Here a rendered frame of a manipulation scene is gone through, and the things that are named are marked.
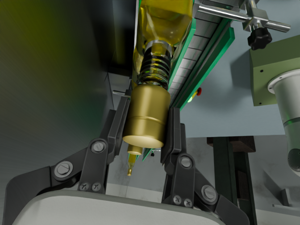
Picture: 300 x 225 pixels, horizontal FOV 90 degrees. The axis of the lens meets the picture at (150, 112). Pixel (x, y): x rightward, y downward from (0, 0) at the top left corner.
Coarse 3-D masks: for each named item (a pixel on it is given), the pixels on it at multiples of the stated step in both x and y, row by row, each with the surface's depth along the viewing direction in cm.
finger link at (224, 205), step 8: (224, 200) 9; (200, 208) 9; (208, 208) 9; (216, 208) 9; (224, 208) 9; (232, 208) 9; (216, 216) 9; (224, 216) 9; (232, 216) 9; (240, 216) 9; (232, 224) 8; (240, 224) 8; (248, 224) 9
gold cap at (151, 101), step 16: (144, 96) 12; (160, 96) 12; (128, 112) 12; (144, 112) 11; (160, 112) 11; (128, 128) 11; (144, 128) 10; (160, 128) 11; (144, 144) 12; (160, 144) 11
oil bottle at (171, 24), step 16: (144, 0) 15; (160, 0) 15; (176, 0) 16; (192, 0) 17; (144, 16) 14; (160, 16) 14; (176, 16) 15; (144, 32) 15; (160, 32) 14; (176, 32) 15; (144, 48) 16; (176, 48) 16
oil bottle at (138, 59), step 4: (136, 52) 20; (136, 56) 20; (140, 56) 20; (136, 60) 20; (140, 60) 19; (136, 64) 20; (140, 64) 19; (172, 64) 20; (136, 68) 20; (132, 72) 22; (136, 72) 20; (132, 76) 23; (136, 76) 21; (136, 80) 22
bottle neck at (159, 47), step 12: (156, 48) 14; (168, 48) 15; (144, 60) 14; (156, 60) 14; (168, 60) 14; (144, 72) 13; (156, 72) 13; (168, 72) 14; (156, 84) 15; (168, 84) 14
